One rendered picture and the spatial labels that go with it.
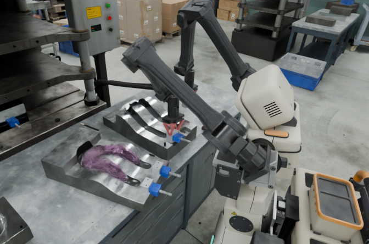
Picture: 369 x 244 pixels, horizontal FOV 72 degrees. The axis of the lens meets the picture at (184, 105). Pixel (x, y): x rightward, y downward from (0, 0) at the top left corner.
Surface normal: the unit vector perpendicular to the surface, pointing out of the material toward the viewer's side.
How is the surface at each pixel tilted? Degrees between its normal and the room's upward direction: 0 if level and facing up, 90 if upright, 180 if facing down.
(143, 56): 59
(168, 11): 90
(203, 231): 0
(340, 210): 0
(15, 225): 0
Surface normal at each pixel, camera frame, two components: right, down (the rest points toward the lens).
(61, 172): -0.33, 0.48
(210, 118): 0.14, 0.01
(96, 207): 0.05, -0.85
